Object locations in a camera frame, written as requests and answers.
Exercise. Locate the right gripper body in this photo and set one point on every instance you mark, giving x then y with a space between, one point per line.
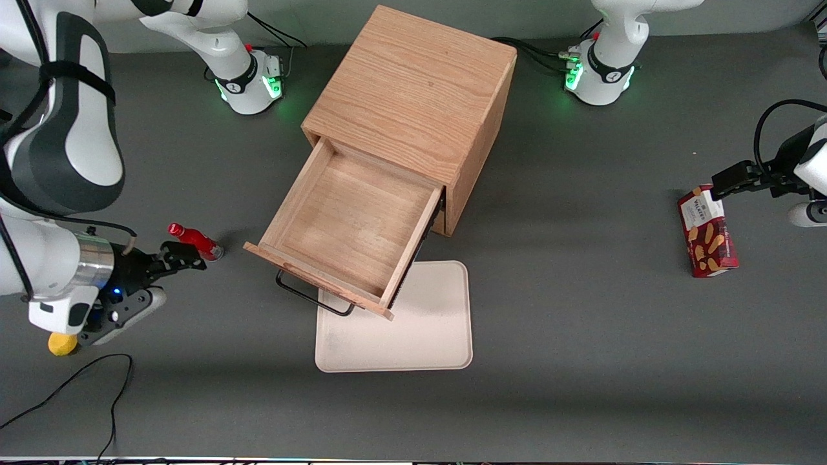
131 269

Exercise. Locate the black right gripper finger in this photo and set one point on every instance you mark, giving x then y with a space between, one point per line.
171 258
129 310

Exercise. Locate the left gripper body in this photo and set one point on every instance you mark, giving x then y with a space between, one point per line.
780 179

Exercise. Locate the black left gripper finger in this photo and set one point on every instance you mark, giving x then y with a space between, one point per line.
733 174
743 188

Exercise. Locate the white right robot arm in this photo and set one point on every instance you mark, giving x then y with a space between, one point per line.
64 148

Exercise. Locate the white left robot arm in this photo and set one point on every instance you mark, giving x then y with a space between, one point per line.
610 58

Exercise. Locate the wooden drawer cabinet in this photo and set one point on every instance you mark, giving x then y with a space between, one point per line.
413 84

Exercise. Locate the red plastic bottle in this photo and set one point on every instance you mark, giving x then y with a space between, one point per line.
197 240

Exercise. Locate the yellow lemon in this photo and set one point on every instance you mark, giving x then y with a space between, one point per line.
61 347

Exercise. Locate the red tartan shortbread box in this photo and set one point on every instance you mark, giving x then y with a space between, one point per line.
709 236

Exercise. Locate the beige plastic tray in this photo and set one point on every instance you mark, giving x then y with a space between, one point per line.
426 329

